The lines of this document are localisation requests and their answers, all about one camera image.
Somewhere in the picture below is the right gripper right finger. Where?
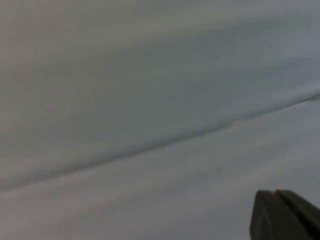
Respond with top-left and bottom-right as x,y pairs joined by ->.
274,188 -> 320,240

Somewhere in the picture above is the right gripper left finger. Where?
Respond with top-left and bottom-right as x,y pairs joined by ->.
249,189 -> 309,240

